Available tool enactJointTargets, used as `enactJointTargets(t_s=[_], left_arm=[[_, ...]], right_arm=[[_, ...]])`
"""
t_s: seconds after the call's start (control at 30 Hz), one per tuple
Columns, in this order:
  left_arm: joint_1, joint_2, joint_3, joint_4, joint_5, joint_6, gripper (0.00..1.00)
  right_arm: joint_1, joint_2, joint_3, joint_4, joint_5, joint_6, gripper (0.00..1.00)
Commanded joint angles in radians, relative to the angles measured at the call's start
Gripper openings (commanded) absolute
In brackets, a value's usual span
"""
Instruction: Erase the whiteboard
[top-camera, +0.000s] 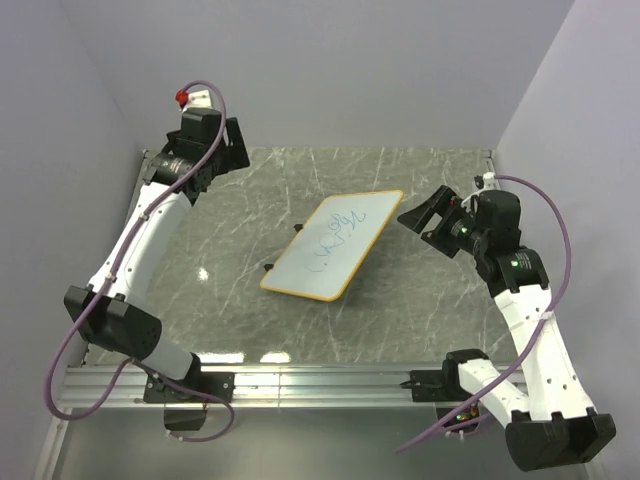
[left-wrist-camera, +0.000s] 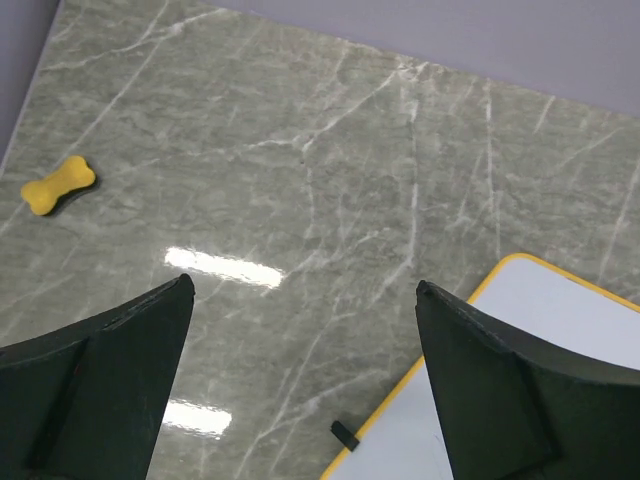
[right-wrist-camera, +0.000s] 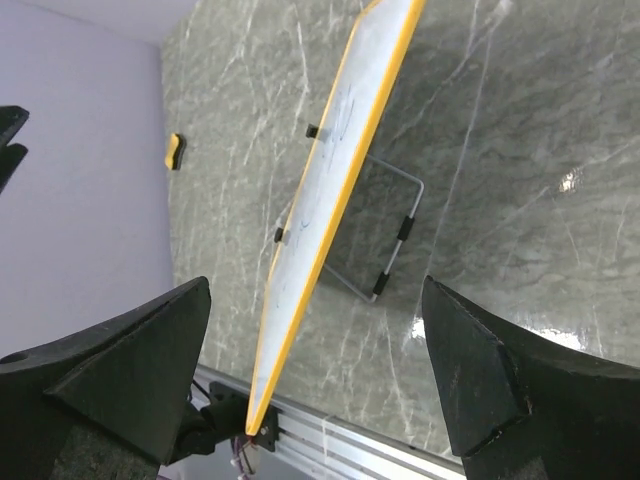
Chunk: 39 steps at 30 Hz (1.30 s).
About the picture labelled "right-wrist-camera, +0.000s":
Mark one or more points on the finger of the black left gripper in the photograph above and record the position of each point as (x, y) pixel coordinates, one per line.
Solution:
(13, 118)

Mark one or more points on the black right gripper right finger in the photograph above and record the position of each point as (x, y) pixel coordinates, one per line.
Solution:
(518, 406)

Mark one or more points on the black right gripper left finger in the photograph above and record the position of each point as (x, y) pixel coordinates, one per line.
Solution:
(105, 402)

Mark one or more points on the yellow black whiteboard eraser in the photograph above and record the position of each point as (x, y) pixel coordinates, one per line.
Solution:
(175, 151)

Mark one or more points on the yellow framed whiteboard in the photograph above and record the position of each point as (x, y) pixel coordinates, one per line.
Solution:
(364, 80)

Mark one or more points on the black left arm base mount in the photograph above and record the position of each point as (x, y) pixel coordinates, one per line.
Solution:
(223, 418)

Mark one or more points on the aluminium rail frame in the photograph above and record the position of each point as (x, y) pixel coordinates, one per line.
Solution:
(325, 447)

